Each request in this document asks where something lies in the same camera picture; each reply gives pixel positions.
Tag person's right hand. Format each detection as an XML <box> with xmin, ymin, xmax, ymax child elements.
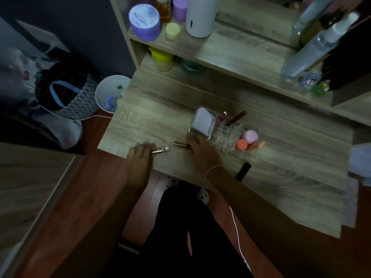
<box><xmin>185</xmin><ymin>134</ymin><xmax>225</xmax><ymax>178</ymax></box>

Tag small green bottle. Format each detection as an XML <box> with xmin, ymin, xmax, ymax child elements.
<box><xmin>310</xmin><ymin>80</ymin><xmax>331</xmax><ymax>98</ymax></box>

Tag white humidifier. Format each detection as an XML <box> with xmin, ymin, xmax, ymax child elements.
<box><xmin>185</xmin><ymin>0</ymin><xmax>223</xmax><ymax>38</ymax></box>

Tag person's left forearm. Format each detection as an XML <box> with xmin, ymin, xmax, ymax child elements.
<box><xmin>49</xmin><ymin>179</ymin><xmax>149</xmax><ymax>278</ymax></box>

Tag thin white cord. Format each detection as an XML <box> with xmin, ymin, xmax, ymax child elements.
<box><xmin>41</xmin><ymin>105</ymin><xmax>113</xmax><ymax>122</ymax></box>

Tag white cosmetic tube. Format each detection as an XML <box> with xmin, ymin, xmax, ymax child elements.
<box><xmin>191</xmin><ymin>108</ymin><xmax>217</xmax><ymax>137</ymax></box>

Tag black cosmetic tube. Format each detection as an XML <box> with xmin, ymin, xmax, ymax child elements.
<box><xmin>235</xmin><ymin>162</ymin><xmax>252</xmax><ymax>182</ymax></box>

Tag pink makeup sponge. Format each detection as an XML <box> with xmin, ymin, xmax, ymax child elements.
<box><xmin>241</xmin><ymin>130</ymin><xmax>259</xmax><ymax>145</ymax></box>

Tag clear spray bottle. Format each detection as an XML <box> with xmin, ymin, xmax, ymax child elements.
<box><xmin>280</xmin><ymin>11</ymin><xmax>360</xmax><ymax>79</ymax></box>

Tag patterned tote bag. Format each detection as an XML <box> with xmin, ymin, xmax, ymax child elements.
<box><xmin>34</xmin><ymin>59</ymin><xmax>101</xmax><ymax>121</ymax></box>

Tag brown cosmetic pencil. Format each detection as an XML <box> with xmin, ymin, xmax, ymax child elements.
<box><xmin>225</xmin><ymin>110</ymin><xmax>248</xmax><ymax>127</ymax></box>

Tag white waste bin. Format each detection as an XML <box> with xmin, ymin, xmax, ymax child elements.
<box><xmin>95</xmin><ymin>75</ymin><xmax>132</xmax><ymax>114</ymax></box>

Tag wooden bed frame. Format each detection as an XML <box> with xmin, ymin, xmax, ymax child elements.
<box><xmin>0</xmin><ymin>142</ymin><xmax>85</xmax><ymax>278</ymax></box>

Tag wooden desk shelf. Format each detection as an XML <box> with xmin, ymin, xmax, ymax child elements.
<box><xmin>109</xmin><ymin>0</ymin><xmax>371</xmax><ymax>127</ymax></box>

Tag person's left hand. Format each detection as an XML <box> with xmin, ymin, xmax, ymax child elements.
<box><xmin>126</xmin><ymin>143</ymin><xmax>157</xmax><ymax>184</ymax></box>

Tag small yellow jar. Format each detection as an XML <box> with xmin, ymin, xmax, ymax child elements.
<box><xmin>165</xmin><ymin>22</ymin><xmax>181</xmax><ymax>40</ymax></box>

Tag purple cream jar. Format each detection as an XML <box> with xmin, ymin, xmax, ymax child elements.
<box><xmin>128</xmin><ymin>4</ymin><xmax>161</xmax><ymax>42</ymax></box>

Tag dark capped clear bottle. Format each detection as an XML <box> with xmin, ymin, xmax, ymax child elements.
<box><xmin>292</xmin><ymin>0</ymin><xmax>347</xmax><ymax>49</ymax></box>

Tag person's right forearm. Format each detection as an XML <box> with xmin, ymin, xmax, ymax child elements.
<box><xmin>206</xmin><ymin>166</ymin><xmax>328</xmax><ymax>278</ymax></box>

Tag yellow lidded jar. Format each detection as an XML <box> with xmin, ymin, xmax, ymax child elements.
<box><xmin>148</xmin><ymin>46</ymin><xmax>175</xmax><ymax>73</ymax></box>

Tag purple capped bottle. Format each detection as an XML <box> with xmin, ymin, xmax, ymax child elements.
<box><xmin>172</xmin><ymin>0</ymin><xmax>189</xmax><ymax>22</ymax></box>

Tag polka dot slippers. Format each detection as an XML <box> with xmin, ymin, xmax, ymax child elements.
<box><xmin>165</xmin><ymin>175</ymin><xmax>210</xmax><ymax>205</ymax></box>

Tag white cloth bag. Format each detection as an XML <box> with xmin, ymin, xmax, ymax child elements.
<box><xmin>0</xmin><ymin>46</ymin><xmax>84</xmax><ymax>151</ymax></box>

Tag white box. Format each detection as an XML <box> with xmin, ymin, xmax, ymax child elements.
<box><xmin>349</xmin><ymin>142</ymin><xmax>371</xmax><ymax>186</ymax></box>

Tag green jar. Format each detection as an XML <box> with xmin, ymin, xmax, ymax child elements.
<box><xmin>179</xmin><ymin>57</ymin><xmax>206</xmax><ymax>76</ymax></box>

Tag white cable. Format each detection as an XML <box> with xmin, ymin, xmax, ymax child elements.
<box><xmin>229</xmin><ymin>206</ymin><xmax>251</xmax><ymax>271</ymax></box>

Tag amber glass bottle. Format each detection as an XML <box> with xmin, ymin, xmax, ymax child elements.
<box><xmin>155</xmin><ymin>0</ymin><xmax>172</xmax><ymax>23</ymax></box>

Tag black trousers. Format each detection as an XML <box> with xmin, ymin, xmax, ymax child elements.
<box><xmin>114</xmin><ymin>182</ymin><xmax>253</xmax><ymax>278</ymax></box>

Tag clear acrylic organizer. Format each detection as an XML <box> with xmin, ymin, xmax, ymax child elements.
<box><xmin>187</xmin><ymin>106</ymin><xmax>265</xmax><ymax>155</ymax></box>

